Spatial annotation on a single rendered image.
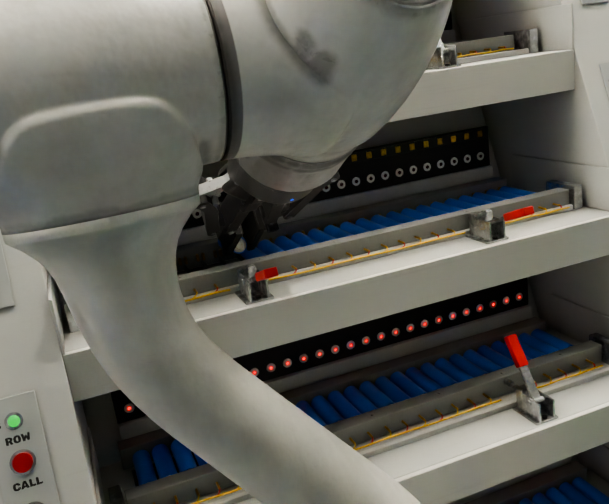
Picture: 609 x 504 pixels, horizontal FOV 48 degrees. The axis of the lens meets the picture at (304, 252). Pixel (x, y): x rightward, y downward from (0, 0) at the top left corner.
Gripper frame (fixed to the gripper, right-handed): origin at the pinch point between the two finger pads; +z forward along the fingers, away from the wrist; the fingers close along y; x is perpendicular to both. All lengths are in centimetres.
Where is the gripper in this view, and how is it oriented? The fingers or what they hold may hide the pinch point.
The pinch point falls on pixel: (241, 229)
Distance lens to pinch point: 69.7
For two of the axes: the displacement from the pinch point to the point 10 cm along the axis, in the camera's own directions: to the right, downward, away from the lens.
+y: -9.2, 2.2, -3.2
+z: -2.5, 2.9, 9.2
